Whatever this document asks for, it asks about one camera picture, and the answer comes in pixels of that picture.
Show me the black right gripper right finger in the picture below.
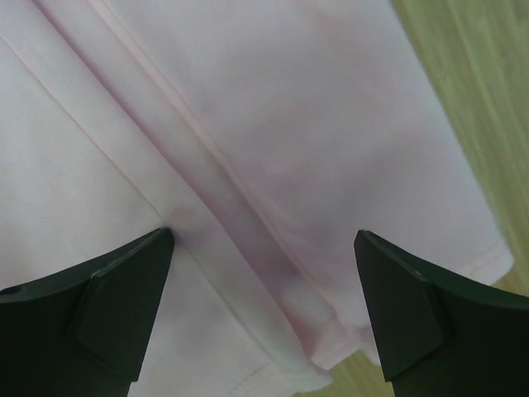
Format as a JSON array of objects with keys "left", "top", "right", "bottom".
[{"left": 354, "top": 231, "right": 528, "bottom": 397}]

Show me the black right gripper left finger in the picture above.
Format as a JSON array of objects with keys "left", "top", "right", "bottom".
[{"left": 1, "top": 228, "right": 174, "bottom": 397}]

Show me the pink t-shirt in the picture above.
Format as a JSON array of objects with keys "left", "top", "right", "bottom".
[{"left": 1, "top": 1, "right": 513, "bottom": 396}]

